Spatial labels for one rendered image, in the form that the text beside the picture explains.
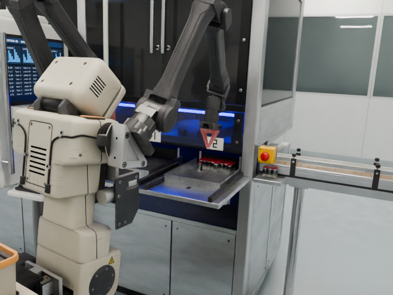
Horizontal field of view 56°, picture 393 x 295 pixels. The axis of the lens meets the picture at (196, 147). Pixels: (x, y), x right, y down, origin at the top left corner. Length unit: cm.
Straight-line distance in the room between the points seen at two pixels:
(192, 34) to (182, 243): 122
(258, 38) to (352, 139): 475
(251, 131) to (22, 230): 172
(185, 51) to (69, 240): 64
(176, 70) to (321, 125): 534
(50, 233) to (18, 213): 152
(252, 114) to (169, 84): 71
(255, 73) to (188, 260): 102
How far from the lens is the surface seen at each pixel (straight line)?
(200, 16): 112
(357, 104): 624
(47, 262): 127
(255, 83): 169
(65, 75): 109
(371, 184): 180
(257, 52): 169
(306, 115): 631
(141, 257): 219
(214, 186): 153
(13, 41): 186
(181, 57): 108
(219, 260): 197
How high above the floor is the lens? 137
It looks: 12 degrees down
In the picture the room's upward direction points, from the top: 2 degrees clockwise
